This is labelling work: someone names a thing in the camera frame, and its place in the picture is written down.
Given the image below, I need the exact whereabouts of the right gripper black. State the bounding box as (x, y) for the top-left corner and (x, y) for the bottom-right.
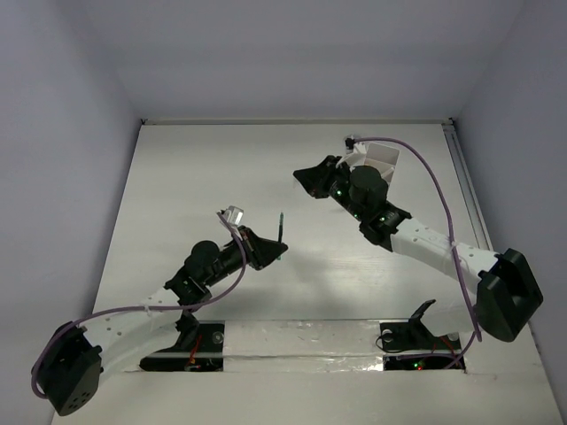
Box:
(295, 154), (367, 221)

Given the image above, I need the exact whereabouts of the dark green capped pen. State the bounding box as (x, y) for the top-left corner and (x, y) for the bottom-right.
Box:
(277, 212), (284, 260)

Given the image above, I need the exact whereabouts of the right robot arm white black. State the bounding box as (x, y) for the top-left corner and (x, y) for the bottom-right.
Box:
(293, 156), (543, 343)

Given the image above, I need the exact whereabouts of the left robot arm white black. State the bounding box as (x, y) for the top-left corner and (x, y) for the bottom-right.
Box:
(31, 226), (288, 416)

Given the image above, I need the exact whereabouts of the white divided organizer box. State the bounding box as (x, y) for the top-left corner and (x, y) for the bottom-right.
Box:
(363, 142), (400, 185)

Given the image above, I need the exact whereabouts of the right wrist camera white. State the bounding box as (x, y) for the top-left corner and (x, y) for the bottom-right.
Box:
(335, 135), (368, 170)

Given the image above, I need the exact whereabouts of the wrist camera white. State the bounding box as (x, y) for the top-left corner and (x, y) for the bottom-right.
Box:
(217, 205), (245, 228)
(335, 135), (368, 170)

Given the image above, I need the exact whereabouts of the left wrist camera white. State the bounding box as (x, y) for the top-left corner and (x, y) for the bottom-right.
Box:
(217, 205), (245, 228)

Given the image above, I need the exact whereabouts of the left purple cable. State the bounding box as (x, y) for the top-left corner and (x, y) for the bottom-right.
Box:
(29, 216), (247, 399)

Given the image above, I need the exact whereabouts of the purple cable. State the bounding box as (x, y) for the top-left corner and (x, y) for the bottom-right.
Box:
(29, 216), (247, 399)
(353, 135), (485, 369)

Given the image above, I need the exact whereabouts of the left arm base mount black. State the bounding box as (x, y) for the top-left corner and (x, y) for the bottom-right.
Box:
(139, 313), (225, 373)

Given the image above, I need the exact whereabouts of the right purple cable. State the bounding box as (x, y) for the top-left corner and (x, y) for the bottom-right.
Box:
(353, 135), (485, 369)

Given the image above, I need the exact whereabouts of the aluminium rail right edge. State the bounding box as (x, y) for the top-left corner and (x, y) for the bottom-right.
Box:
(442, 123), (493, 250)

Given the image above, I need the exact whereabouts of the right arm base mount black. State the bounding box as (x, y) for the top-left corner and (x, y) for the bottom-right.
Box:
(375, 299), (465, 371)

